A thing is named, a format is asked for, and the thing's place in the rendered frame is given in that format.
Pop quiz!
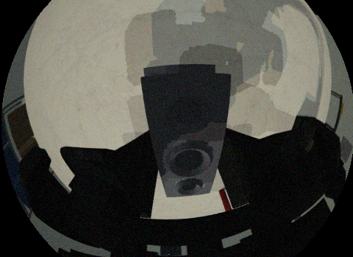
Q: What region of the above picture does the red peg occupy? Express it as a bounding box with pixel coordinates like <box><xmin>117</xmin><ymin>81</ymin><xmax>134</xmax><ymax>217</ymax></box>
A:
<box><xmin>219</xmin><ymin>189</ymin><xmax>232</xmax><ymax>211</ymax></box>

